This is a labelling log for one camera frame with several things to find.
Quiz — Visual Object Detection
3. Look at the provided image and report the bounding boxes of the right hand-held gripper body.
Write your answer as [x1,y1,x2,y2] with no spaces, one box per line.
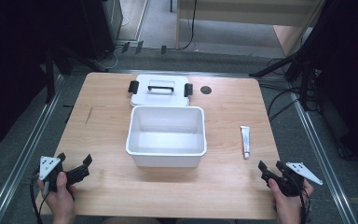
[260,161,324,198]

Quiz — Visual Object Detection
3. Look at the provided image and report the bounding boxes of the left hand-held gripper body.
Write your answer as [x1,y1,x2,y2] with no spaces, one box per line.
[38,156,91,192]

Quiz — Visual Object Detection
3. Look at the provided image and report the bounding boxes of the person's right hand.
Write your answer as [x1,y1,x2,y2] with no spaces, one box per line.
[268,179,315,224]

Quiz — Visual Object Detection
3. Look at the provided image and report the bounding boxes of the person's left hand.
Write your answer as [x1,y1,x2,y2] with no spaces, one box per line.
[36,172,77,224]

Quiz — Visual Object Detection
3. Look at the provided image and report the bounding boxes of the white ointment tube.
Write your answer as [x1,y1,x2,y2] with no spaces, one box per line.
[240,125,252,161]

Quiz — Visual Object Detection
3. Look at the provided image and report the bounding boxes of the white plastic storage box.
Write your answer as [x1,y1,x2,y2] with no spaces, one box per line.
[125,105,208,168]

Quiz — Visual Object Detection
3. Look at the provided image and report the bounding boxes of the black tripod stand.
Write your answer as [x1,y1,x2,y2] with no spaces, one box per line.
[248,50,318,110]
[43,45,108,105]

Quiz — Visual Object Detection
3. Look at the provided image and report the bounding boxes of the black curtain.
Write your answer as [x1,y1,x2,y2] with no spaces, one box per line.
[301,0,358,171]
[0,0,90,157]

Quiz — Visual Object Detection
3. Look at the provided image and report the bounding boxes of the dark cabinet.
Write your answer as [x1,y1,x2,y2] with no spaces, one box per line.
[79,0,124,61]

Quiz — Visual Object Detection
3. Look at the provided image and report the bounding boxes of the light wooden desk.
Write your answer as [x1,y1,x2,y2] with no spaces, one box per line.
[175,0,325,58]

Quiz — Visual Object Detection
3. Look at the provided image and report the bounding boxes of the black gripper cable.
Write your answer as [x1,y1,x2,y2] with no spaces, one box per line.
[29,172,50,224]
[297,186,312,224]

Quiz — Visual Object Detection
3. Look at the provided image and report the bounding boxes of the aluminium floor rail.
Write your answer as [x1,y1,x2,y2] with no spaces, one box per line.
[0,74,64,224]
[287,78,358,224]

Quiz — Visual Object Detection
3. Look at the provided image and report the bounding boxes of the black floor cables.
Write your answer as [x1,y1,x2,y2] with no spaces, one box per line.
[259,57,321,123]

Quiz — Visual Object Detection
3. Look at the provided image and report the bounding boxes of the white lid with black handle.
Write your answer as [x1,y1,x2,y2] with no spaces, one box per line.
[128,74,194,108]

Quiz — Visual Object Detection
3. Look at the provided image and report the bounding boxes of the white floor cable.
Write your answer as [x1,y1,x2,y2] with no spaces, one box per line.
[103,15,131,70]

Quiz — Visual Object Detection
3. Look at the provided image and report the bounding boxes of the black hanging cable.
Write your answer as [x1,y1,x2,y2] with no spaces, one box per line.
[179,0,199,51]

